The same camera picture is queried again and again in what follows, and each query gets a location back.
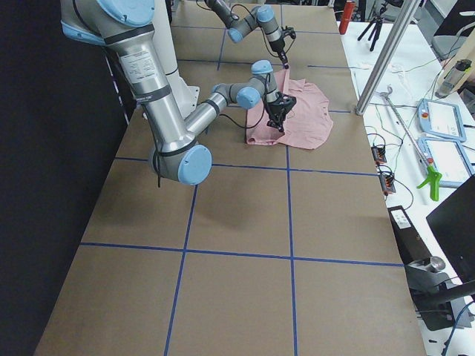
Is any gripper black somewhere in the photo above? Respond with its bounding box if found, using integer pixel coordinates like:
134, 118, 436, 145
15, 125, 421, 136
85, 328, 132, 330
264, 93, 297, 133
270, 39, 289, 69

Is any pink Snoopy t-shirt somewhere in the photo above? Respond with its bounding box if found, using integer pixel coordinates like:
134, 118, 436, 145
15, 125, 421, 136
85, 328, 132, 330
246, 69, 333, 150

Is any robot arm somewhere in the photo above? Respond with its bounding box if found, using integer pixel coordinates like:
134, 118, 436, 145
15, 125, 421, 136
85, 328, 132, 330
60, 1, 297, 185
205, 1, 296, 69

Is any red cylinder tube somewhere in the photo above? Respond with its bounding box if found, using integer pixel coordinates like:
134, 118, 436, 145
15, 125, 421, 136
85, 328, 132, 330
338, 0, 356, 35

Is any black tripod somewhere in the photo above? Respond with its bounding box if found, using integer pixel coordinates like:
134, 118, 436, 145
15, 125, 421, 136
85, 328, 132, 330
357, 1, 388, 52

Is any orange circuit board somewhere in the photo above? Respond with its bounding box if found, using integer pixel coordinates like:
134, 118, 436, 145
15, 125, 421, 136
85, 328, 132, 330
371, 145, 387, 165
379, 171, 396, 197

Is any metal reacher grabber tool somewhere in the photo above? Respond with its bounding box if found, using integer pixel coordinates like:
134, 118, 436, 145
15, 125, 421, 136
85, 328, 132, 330
380, 85, 442, 202

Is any far blue teach pendant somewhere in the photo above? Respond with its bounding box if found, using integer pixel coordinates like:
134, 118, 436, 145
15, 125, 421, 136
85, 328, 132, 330
417, 99, 467, 142

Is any blue teach pendant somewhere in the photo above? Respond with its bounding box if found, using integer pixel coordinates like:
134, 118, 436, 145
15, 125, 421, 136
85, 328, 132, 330
418, 137, 474, 188
417, 99, 467, 142

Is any clear water bottle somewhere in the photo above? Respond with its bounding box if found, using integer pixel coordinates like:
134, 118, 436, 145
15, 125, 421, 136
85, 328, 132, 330
435, 59, 472, 99

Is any near blue teach pendant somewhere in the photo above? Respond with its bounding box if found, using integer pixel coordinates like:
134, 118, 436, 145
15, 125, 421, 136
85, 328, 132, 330
418, 137, 474, 188

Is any black box with label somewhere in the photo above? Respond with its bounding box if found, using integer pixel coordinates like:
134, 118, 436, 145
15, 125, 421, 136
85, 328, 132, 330
387, 205, 446, 272

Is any black monitor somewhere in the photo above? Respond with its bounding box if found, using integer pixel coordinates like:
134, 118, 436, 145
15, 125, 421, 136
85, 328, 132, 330
427, 177, 475, 282

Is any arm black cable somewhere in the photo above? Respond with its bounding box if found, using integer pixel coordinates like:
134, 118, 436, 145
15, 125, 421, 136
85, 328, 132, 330
226, 3, 294, 60
207, 73, 275, 131

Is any aluminium frame post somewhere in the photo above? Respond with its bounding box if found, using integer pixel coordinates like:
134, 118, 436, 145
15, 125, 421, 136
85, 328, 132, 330
355, 1, 425, 116

